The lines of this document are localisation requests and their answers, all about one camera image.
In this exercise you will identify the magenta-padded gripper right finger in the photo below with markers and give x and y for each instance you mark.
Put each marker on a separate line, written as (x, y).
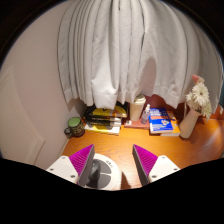
(163, 166)

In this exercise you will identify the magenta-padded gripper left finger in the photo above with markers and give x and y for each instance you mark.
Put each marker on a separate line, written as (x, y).
(63, 168)

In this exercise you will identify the dark grey computer mouse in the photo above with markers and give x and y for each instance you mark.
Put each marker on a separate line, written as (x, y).
(94, 170)

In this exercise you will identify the round white grey mouse pad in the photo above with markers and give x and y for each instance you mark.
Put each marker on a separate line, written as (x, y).
(108, 170)

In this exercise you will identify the green mug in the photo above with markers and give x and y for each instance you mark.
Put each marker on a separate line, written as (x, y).
(75, 127)

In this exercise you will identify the blue cover book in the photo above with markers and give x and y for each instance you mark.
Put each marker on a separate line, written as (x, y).
(160, 121)

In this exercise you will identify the white ceramic vase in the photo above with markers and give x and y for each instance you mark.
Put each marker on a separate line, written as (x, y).
(189, 125)

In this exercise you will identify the thin red book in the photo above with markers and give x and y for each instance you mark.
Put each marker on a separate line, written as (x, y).
(133, 124)

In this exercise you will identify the clear hand sanitizer bottle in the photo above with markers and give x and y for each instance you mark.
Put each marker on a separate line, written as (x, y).
(145, 115)

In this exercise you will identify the dark spine book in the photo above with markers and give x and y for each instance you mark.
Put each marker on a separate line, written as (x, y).
(101, 120)

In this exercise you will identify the white tumbler cup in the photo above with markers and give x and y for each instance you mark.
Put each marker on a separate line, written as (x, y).
(137, 108)

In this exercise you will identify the brown wooden desk backboard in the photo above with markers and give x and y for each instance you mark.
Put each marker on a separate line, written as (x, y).
(156, 101)

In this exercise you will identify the yellow black cover book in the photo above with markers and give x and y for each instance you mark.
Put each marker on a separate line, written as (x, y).
(106, 112)

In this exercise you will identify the white flower bouquet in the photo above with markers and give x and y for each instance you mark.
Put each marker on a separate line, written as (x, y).
(200, 95)

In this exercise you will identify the white curtain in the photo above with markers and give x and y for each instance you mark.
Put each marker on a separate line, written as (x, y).
(133, 46)

